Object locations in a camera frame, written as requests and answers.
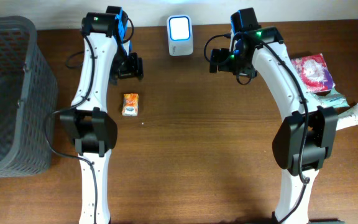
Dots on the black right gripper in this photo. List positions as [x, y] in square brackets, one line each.
[214, 61]

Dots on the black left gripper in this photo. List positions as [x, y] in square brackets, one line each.
[137, 67]

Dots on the orange pocket tissue pack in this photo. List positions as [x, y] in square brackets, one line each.
[130, 104]

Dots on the red purple tissue pack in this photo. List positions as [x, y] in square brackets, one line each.
[314, 73]

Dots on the teal wipes packet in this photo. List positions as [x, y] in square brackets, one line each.
[332, 99]

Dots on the white green cream tube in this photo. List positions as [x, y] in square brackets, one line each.
[348, 118]

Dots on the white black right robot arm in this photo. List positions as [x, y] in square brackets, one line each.
[306, 135]

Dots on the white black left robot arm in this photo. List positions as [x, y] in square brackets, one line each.
[108, 56]

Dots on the white barcode scanner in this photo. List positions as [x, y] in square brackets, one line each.
[180, 35]

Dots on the grey plastic basket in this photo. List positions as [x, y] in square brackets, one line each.
[28, 92]

